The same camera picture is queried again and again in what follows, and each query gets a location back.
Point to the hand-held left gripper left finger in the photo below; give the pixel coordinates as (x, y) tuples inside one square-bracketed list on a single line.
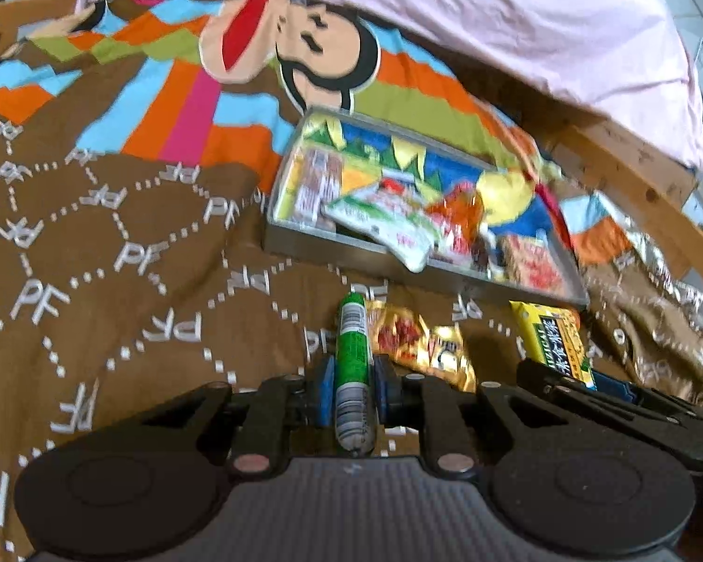
[(326, 392)]

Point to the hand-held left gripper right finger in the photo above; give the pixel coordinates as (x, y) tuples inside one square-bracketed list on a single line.
[(384, 389)]

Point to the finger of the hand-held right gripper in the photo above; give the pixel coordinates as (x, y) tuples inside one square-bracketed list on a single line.
[(615, 389), (650, 434)]

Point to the green sausage stick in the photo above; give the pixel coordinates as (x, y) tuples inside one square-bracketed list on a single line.
[(351, 357)]

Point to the yellow dark green packet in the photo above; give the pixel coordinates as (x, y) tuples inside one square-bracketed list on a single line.
[(553, 336)]

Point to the metal tin tray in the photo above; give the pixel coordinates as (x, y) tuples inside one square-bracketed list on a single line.
[(340, 253)]

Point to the white green snack packet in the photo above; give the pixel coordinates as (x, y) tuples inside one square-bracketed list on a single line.
[(398, 234)]

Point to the gold red snack packet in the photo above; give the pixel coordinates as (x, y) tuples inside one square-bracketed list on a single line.
[(422, 342)]

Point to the red label cracker packet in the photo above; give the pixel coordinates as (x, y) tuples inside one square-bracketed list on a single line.
[(533, 263)]

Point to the orange candy bag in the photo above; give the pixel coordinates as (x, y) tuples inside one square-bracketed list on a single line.
[(454, 211)]

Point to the pink brown snack packet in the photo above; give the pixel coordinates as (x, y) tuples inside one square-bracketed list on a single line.
[(316, 184)]

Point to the wooden board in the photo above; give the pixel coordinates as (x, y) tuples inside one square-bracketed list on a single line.
[(632, 164)]

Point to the printed cartoon blanket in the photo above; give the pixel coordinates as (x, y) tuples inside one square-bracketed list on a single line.
[(123, 216)]

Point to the pink cloth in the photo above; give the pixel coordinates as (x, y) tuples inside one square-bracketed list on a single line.
[(504, 23)]

